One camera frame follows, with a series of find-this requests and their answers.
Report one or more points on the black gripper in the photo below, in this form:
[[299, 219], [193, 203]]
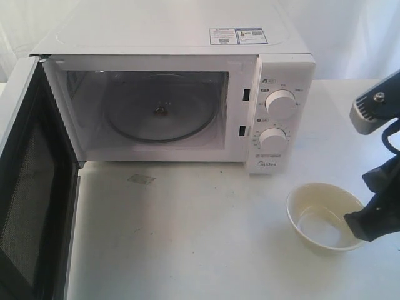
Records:
[[381, 215]]

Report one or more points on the cream ceramic bowl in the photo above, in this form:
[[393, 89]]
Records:
[[316, 212]]

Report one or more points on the white microwave door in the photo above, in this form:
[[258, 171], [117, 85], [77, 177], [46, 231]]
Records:
[[39, 188]]

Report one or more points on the white microwave oven body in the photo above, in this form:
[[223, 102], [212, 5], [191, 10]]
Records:
[[101, 38]]

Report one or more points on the lower white control knob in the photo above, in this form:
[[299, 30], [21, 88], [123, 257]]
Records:
[[273, 139]]

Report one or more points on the white control knob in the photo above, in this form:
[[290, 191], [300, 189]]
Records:
[[273, 139], [280, 101]]

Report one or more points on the upper white control knob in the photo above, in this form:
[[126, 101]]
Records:
[[280, 101]]

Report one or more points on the blue warning label sticker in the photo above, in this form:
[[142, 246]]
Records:
[[237, 36]]

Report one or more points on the clear tape patch on table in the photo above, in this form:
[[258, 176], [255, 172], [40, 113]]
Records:
[[141, 179]]

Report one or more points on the glass turntable plate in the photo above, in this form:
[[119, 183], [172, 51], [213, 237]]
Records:
[[162, 107]]

